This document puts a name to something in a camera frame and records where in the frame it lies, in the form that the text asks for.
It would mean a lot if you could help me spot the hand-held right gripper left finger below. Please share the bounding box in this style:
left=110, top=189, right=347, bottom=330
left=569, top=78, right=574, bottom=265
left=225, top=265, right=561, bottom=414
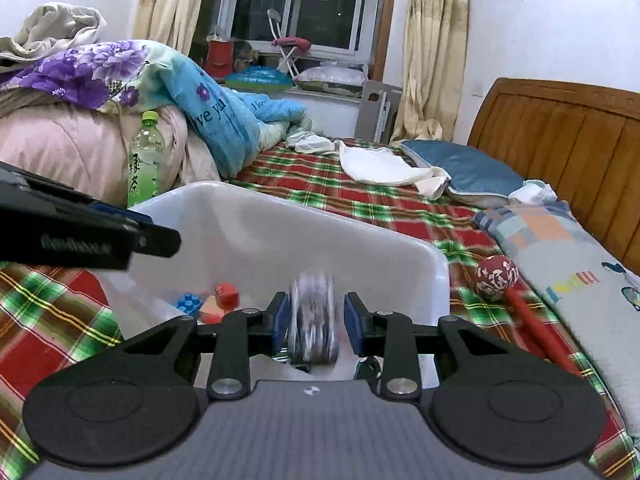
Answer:
left=117, top=292, right=292, bottom=401

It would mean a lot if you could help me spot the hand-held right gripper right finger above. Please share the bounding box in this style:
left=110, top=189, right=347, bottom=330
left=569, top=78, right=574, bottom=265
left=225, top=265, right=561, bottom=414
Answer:
left=343, top=291, right=519, bottom=401

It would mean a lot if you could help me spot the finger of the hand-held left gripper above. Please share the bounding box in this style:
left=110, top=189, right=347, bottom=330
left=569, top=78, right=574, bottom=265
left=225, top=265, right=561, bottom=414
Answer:
left=0, top=206, right=182, bottom=272
left=0, top=161, right=154, bottom=227

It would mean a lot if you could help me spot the black toy car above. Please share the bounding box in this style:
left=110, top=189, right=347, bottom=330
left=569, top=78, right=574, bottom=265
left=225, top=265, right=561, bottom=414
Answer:
left=289, top=269, right=347, bottom=366

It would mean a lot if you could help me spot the red toy brick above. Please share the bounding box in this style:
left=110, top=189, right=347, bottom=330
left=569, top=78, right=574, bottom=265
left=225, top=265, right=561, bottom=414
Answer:
left=215, top=282, right=242, bottom=309

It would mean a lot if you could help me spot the wooden block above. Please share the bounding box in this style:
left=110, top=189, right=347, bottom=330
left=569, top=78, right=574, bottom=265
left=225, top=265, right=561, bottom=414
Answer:
left=199, top=300, right=227, bottom=326

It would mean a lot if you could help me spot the blue toy brick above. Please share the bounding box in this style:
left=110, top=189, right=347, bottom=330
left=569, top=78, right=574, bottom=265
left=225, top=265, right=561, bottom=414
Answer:
left=174, top=292, right=207, bottom=314

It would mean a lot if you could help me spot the white plastic container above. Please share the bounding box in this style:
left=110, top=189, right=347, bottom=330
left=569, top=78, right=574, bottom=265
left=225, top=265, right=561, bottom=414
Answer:
left=97, top=181, right=451, bottom=396

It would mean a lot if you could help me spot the green tea bottle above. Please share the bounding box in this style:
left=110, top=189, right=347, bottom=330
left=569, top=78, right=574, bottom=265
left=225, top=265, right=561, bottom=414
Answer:
left=127, top=110, right=167, bottom=209

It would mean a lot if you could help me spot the pink quilt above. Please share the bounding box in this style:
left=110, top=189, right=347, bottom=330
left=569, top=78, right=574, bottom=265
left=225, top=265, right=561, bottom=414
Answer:
left=0, top=105, right=221, bottom=207

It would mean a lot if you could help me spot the plaid bed sheet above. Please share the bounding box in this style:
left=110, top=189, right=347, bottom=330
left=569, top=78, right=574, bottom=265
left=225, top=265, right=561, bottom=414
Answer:
left=0, top=137, right=640, bottom=480

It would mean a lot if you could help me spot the purple and blue floral quilt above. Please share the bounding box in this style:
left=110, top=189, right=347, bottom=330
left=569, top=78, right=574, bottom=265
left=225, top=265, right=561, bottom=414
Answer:
left=0, top=40, right=313, bottom=181

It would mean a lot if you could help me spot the red massage hammer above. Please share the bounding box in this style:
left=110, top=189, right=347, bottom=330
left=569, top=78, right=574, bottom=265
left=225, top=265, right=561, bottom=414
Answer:
left=475, top=255, right=587, bottom=377

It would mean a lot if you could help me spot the striped brown blanket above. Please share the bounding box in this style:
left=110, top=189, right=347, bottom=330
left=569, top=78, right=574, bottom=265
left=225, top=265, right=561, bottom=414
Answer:
left=0, top=85, right=46, bottom=118

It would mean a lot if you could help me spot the white cloth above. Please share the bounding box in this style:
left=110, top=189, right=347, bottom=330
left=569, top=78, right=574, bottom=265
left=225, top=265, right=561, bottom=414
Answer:
left=339, top=141, right=452, bottom=197

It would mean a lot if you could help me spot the white garment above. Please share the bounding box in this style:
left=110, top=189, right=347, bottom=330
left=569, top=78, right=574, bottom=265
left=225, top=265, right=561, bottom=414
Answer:
left=286, top=130, right=337, bottom=156

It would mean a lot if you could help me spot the red bag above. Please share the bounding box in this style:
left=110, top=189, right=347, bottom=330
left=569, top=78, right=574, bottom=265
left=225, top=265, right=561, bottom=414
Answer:
left=206, top=40, right=234, bottom=79

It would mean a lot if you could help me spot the blue pillow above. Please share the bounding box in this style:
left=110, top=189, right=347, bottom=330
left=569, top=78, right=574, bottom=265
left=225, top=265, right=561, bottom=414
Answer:
left=400, top=140, right=527, bottom=207

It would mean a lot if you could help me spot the beige blanket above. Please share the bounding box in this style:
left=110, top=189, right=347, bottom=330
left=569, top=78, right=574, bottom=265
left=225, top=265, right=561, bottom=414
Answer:
left=0, top=2, right=108, bottom=61

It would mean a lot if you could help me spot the grey board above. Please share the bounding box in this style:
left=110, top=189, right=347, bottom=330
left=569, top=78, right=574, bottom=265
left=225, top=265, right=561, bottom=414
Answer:
left=357, top=80, right=404, bottom=144

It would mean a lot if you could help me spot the beige patterned curtain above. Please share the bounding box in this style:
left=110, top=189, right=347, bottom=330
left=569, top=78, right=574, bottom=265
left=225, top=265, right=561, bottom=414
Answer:
left=132, top=0, right=211, bottom=56
left=390, top=0, right=471, bottom=142

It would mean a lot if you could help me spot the crumpled white tissue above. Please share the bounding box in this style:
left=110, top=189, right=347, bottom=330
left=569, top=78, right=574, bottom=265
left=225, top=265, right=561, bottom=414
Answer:
left=509, top=179, right=557, bottom=207

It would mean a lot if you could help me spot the grey patterned pillow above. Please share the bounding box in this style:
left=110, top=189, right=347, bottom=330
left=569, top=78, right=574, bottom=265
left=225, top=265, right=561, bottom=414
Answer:
left=472, top=202, right=640, bottom=441

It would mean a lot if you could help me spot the folding chair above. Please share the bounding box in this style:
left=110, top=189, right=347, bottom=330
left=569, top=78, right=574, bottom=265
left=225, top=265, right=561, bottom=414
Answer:
left=266, top=9, right=314, bottom=79

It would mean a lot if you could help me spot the white pillow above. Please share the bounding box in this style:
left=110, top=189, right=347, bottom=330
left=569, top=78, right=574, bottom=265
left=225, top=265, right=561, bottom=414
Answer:
left=294, top=65, right=369, bottom=94

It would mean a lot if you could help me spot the wooden headboard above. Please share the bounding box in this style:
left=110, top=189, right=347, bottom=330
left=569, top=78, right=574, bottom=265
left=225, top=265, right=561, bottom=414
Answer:
left=467, top=77, right=640, bottom=277

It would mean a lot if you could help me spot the window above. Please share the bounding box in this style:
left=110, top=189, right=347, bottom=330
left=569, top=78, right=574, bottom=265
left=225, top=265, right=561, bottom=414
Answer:
left=220, top=0, right=391, bottom=57

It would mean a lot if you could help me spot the blue inflatable ring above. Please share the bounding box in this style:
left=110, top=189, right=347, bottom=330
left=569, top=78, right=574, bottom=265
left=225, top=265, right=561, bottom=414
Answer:
left=225, top=67, right=297, bottom=94

